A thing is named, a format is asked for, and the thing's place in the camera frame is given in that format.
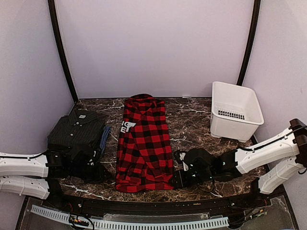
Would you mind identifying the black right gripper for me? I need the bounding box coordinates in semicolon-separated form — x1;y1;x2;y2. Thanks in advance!
168;168;214;188

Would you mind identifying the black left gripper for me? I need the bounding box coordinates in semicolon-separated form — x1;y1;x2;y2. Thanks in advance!
70;162;112;184

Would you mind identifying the red black plaid shirt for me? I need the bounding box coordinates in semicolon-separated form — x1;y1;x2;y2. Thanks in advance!
115;94;174;193

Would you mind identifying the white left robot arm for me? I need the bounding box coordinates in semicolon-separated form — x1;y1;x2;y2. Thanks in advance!
0;148;112;209

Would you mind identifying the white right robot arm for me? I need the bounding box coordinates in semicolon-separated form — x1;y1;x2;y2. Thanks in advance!
170;119;307;208

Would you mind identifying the blue checked folded shirt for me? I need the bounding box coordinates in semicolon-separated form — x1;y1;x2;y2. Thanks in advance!
99;126;111;155

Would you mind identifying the black pinstripe folded shirt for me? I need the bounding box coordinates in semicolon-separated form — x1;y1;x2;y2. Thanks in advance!
47;109;105;150

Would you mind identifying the white plastic basket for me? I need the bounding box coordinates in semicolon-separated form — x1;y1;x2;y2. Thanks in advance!
210;81;264;143

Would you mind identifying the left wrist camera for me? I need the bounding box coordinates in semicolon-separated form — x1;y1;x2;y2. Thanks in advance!
69;144;101;167

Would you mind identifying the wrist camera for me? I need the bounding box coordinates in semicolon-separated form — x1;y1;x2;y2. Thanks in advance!
173;148;216;171
69;144;101;167

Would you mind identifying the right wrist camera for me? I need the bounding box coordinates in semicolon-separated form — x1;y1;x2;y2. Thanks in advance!
173;148;216;171

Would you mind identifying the black front rail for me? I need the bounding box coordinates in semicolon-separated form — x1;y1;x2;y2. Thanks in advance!
43;184;270;216

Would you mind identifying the white slotted cable duct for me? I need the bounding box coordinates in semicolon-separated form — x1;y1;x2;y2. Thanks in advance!
31;205;229;230

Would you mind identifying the black corner frame post right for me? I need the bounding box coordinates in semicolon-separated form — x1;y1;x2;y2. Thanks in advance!
236;0;261;86

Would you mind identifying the black corner frame post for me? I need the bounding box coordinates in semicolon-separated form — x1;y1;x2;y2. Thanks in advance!
47;0;79;103
236;0;261;86

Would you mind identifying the black corner frame post left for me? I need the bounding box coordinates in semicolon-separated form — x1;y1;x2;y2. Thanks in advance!
47;0;79;103

